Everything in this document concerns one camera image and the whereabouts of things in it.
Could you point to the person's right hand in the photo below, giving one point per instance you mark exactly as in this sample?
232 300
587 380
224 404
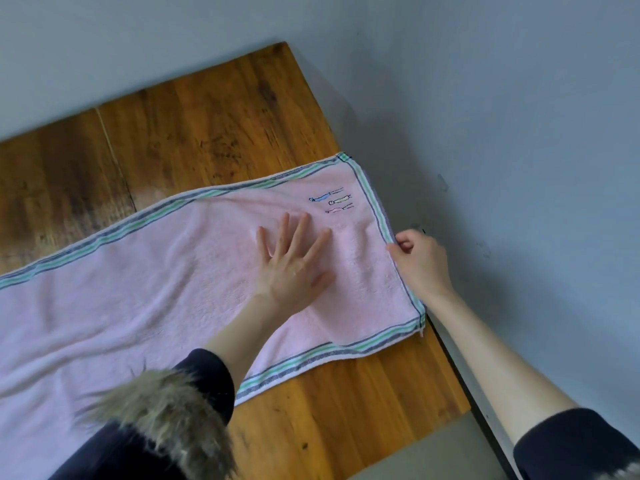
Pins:
425 267

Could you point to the person's left hand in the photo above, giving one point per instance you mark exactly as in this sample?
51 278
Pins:
290 279

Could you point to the person's left little finger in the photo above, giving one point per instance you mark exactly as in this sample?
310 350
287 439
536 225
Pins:
263 243

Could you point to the person's right thumb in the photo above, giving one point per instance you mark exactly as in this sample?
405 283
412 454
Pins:
396 250

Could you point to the person's left middle finger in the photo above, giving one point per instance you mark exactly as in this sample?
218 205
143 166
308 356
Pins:
301 234

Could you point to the person's left thumb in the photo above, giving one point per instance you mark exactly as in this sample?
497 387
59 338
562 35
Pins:
324 281

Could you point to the pink towel with striped border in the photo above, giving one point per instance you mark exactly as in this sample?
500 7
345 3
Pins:
150 274

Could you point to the person's left forearm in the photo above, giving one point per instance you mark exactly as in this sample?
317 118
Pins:
245 334

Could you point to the person's right forearm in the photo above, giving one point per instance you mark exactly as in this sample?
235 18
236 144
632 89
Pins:
490 364

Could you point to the dark jacket with fur trim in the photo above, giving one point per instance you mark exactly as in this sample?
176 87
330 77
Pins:
200 379

